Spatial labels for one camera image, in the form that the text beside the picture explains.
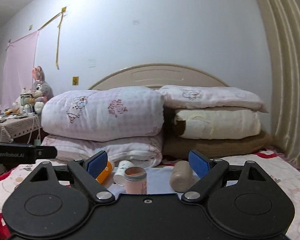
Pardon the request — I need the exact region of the pink cup with grey rim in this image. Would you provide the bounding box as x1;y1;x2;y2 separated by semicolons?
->
124;166;147;194

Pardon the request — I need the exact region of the orange and white cup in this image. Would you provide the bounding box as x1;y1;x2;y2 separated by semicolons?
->
96;160;115;184

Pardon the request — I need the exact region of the grey beige cup lying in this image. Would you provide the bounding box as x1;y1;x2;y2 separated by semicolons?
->
170;160;193;193

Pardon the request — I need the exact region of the white paper cup green print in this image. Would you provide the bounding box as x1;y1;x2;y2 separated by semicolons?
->
113;160;134;186

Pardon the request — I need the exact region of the cluttered bedside table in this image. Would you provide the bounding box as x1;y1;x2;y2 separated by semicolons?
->
0;90;46;142

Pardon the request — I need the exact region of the brown flat cushion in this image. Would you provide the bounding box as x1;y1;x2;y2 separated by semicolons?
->
162;131;273;159

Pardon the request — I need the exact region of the brown cream folded blanket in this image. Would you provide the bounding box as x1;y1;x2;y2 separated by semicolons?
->
173;107;261;140

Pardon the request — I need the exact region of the lower white pink quilt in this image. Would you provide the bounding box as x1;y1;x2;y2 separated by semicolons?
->
42;134;163;167

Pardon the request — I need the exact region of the white pink folded quilt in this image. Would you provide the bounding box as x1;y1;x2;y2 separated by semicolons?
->
41;86;165;142

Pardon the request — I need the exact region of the grey plush bunny toy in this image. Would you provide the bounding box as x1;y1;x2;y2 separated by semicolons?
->
31;66;53;103

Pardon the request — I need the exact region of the cartoon print bed sheet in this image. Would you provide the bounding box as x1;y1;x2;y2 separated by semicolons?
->
0;148;300;240

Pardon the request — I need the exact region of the pink embroidered pillow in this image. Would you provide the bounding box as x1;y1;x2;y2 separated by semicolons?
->
158;85;268;113

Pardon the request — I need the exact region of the pink hanging cloth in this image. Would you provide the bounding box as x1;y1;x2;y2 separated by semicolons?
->
1;31;39;107

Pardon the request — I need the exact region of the beige wooden headboard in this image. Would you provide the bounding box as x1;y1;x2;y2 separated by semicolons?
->
90;63;228;90

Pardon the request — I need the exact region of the beige striped curtain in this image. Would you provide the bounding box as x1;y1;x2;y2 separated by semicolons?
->
257;0;300;168

